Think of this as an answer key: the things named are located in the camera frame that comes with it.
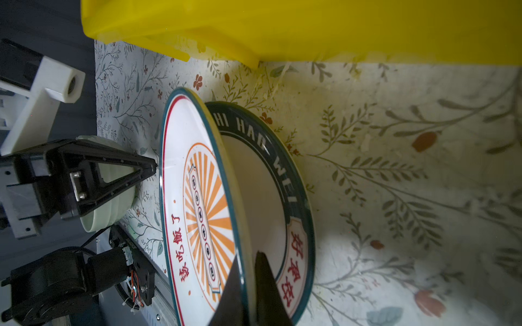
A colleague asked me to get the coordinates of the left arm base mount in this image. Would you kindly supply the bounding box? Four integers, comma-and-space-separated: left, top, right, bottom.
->
109, 225, 156, 312

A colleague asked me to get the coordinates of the white plate orange sunburst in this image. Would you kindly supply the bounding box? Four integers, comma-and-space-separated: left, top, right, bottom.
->
159, 88, 256, 325

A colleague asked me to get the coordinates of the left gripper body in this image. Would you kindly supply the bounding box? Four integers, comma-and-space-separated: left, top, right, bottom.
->
1, 146, 59, 239

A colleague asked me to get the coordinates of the yellow plastic bin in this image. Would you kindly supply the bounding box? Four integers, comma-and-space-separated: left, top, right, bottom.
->
81, 1, 521, 69

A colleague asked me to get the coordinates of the floral table mat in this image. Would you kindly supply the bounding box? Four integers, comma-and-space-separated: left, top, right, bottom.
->
94, 42, 521, 325

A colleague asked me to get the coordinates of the dark green rimmed plate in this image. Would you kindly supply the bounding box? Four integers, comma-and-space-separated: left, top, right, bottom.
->
207, 101, 316, 324

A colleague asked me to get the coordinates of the light green bowl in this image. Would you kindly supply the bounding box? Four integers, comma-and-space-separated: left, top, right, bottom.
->
75, 135, 138, 234

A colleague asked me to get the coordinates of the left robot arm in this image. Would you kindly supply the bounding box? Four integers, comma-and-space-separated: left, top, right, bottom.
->
1, 140, 157, 325

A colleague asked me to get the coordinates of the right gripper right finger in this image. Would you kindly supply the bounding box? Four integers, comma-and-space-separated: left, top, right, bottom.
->
255, 251, 292, 325

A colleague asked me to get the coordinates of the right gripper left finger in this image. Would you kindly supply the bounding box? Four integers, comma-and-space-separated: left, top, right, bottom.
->
209, 266, 244, 326

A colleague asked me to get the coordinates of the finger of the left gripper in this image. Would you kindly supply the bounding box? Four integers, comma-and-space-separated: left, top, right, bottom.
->
54, 140, 157, 219

